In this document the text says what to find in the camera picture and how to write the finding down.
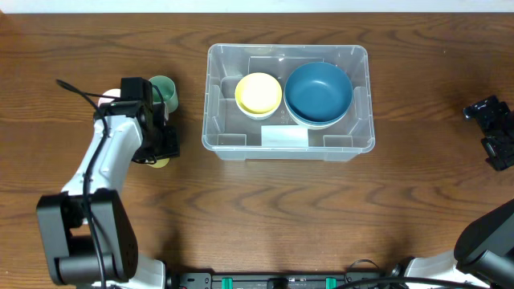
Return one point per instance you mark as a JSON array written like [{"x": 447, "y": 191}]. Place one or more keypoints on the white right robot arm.
[{"x": 483, "y": 254}]

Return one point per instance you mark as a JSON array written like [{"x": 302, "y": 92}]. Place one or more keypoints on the large cream bowl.
[{"x": 312, "y": 125}]

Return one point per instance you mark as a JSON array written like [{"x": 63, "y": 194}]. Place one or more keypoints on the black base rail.
[{"x": 206, "y": 280}]

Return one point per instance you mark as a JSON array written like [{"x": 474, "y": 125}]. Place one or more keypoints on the clear plastic storage bin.
[{"x": 233, "y": 135}]

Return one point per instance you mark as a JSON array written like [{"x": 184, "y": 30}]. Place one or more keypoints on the dark blue bowl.
[
  {"x": 287, "y": 105},
  {"x": 318, "y": 91}
]

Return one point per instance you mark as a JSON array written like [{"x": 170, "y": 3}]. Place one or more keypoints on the small white bowl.
[{"x": 241, "y": 107}]

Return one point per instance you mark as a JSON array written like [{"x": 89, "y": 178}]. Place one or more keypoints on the yellow bowl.
[{"x": 258, "y": 92}]

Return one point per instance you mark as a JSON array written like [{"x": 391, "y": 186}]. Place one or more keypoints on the yellow cup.
[{"x": 159, "y": 163}]

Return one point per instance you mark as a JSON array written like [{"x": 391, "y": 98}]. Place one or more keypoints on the small grey bowl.
[{"x": 258, "y": 116}]

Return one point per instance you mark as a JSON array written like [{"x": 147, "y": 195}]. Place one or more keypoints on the mint green cup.
[{"x": 164, "y": 89}]

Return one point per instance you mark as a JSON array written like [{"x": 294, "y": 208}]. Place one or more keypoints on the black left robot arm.
[{"x": 87, "y": 237}]

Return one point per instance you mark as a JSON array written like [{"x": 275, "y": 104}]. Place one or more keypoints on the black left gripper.
[{"x": 169, "y": 141}]

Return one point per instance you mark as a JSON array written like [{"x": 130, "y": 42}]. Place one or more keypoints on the pink cup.
[{"x": 107, "y": 94}]

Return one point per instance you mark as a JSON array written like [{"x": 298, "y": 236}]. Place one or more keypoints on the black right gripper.
[{"x": 492, "y": 129}]

